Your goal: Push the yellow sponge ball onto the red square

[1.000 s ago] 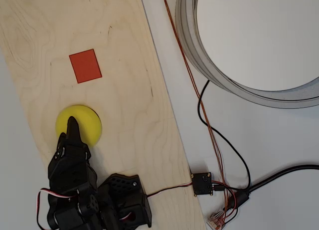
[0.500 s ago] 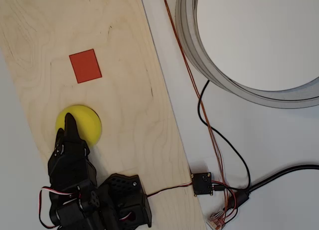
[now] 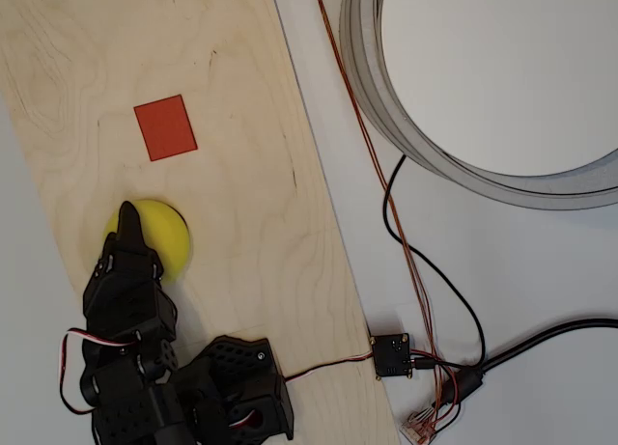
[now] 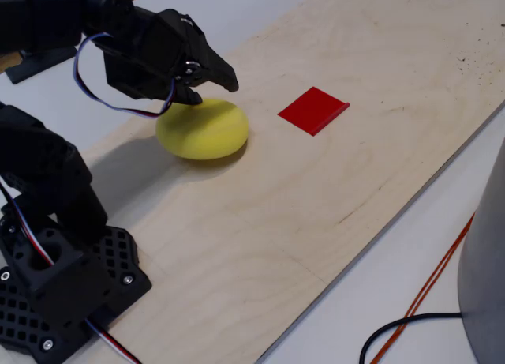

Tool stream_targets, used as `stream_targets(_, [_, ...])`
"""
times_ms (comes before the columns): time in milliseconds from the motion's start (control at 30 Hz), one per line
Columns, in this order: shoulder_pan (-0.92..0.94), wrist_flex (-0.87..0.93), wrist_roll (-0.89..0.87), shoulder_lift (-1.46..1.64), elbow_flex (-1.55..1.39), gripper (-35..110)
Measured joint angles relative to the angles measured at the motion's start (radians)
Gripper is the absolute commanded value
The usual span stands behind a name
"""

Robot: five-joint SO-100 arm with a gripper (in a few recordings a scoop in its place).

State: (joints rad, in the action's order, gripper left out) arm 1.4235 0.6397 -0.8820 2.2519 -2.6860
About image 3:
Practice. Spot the yellow round ball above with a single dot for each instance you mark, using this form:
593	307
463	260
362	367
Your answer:
169	237

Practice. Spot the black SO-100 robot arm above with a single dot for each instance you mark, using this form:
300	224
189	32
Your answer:
232	368

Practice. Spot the red square plate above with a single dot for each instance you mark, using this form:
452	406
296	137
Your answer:
165	128

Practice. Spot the light plywood board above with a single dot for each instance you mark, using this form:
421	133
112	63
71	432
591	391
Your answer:
265	223

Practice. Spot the small black controller board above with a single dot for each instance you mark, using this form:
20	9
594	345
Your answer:
392	355

